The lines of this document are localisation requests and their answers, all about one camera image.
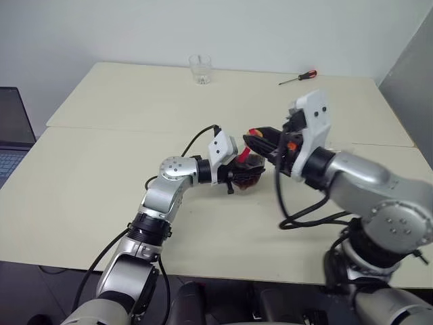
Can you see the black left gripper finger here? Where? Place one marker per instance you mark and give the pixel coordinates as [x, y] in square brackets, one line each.
[247, 176]
[255, 160]

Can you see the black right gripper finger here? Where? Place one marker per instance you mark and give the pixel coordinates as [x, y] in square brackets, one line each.
[272, 132]
[264, 147]

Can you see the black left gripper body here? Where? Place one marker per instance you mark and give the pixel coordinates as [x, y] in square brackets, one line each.
[229, 176]

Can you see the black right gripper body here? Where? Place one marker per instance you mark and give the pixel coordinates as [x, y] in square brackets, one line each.
[287, 159]

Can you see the clear bottle with dark drink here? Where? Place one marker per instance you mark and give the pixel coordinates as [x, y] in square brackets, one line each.
[250, 185]

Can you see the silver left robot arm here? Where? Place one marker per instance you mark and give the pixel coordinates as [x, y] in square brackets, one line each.
[172, 169]

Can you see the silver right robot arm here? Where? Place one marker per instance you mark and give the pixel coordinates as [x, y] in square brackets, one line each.
[365, 176]

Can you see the red and black screwdriver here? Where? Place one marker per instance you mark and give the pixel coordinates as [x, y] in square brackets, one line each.
[306, 75]

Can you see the clear glass tumbler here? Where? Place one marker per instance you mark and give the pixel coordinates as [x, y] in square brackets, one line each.
[200, 69]

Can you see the dark rounded shape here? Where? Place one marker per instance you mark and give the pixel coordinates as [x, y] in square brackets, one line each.
[187, 304]

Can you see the grey laptop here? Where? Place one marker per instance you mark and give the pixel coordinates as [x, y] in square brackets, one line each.
[15, 118]

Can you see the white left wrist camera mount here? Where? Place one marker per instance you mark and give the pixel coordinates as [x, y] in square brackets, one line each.
[221, 145]

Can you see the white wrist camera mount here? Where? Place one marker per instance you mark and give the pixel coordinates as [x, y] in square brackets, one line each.
[314, 135]
[221, 145]

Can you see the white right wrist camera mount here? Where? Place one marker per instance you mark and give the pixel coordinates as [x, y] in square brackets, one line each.
[314, 135]

